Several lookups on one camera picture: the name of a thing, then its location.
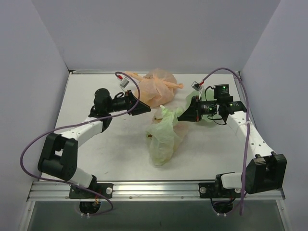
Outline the green plastic bag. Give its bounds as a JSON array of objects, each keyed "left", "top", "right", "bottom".
[{"left": 146, "top": 105, "right": 189, "bottom": 166}]

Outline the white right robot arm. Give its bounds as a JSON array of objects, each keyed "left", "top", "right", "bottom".
[{"left": 178, "top": 84, "right": 287, "bottom": 197}]

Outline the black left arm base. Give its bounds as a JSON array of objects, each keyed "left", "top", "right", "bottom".
[{"left": 69, "top": 177, "right": 114, "bottom": 216}]

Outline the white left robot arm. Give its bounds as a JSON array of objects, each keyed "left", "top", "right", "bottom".
[{"left": 38, "top": 88, "right": 151, "bottom": 198}]

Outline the orange tied plastic bag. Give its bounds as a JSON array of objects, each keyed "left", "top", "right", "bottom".
[{"left": 126, "top": 68, "right": 184, "bottom": 108}]

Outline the green wavy plastic bowl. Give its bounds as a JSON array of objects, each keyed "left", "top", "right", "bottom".
[{"left": 185, "top": 88, "right": 222, "bottom": 127}]

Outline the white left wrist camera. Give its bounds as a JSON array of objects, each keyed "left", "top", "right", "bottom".
[{"left": 119, "top": 77, "right": 130, "bottom": 92}]

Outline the aluminium right side rail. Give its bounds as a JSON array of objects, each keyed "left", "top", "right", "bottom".
[{"left": 232, "top": 72, "right": 257, "bottom": 140}]

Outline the aluminium rail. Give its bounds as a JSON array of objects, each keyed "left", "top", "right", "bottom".
[
  {"left": 232, "top": 72, "right": 257, "bottom": 140},
  {"left": 69, "top": 70, "right": 102, "bottom": 75},
  {"left": 26, "top": 180, "right": 286, "bottom": 202}
]

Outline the aluminium back rail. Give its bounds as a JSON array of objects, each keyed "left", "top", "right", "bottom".
[{"left": 69, "top": 70, "right": 102, "bottom": 75}]

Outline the aluminium front rail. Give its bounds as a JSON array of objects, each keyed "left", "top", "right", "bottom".
[{"left": 26, "top": 180, "right": 286, "bottom": 202}]

